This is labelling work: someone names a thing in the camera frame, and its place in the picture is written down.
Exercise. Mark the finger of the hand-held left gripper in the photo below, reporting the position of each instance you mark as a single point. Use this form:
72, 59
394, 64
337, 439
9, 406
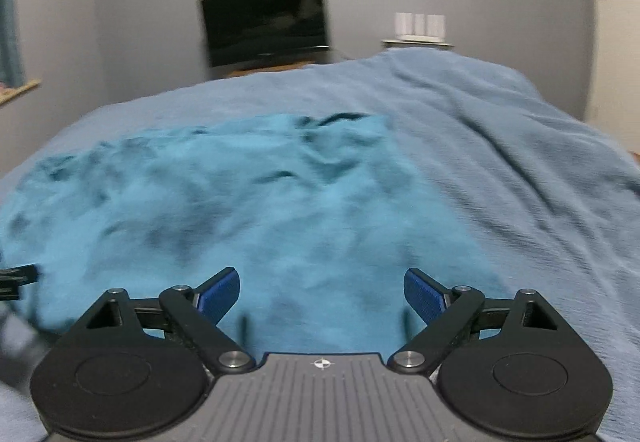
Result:
17, 278

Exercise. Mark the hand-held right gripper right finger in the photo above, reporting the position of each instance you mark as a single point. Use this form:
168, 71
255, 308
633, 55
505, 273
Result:
422, 294

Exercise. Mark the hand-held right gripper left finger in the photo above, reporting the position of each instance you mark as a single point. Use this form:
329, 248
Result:
220, 294

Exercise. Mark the teal hoodie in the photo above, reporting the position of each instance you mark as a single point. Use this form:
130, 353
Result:
260, 202

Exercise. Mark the blue-grey fleece blanket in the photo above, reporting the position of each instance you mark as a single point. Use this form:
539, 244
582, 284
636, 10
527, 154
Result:
500, 132

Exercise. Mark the wooden windowsill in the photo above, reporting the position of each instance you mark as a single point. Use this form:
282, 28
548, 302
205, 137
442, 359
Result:
17, 91

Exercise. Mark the wooden television stand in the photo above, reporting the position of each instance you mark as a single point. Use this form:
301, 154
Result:
272, 67

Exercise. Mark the blue curtain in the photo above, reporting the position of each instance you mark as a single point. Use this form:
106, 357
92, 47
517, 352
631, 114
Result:
9, 22

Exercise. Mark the white router with antennas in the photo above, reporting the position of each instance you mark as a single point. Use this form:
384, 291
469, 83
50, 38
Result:
420, 26

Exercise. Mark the black television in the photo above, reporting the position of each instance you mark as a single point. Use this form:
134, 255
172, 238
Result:
267, 22

